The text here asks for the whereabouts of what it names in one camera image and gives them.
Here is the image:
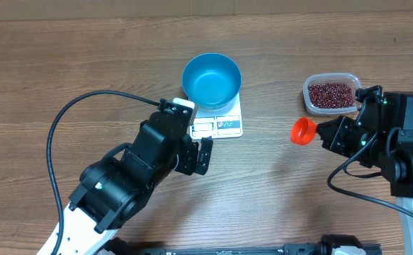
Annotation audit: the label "white digital kitchen scale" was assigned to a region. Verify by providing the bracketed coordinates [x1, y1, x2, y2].
[189, 94, 244, 140]

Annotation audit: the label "orange measuring scoop blue handle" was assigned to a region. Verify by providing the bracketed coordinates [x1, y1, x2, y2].
[290, 117, 317, 146]

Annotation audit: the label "blue bowl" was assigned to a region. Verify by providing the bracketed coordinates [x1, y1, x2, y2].
[181, 52, 242, 109]

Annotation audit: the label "clear plastic container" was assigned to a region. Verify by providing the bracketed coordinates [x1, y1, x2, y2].
[302, 72, 362, 115]

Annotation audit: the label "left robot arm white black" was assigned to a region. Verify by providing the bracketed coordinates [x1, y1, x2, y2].
[39, 110, 213, 254]

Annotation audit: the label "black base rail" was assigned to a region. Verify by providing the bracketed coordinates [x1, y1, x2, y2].
[97, 234, 383, 255]

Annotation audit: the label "red beans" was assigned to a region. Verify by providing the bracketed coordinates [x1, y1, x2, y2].
[307, 83, 355, 108]

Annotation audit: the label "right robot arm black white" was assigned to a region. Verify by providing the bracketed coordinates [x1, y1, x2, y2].
[316, 85, 413, 254]

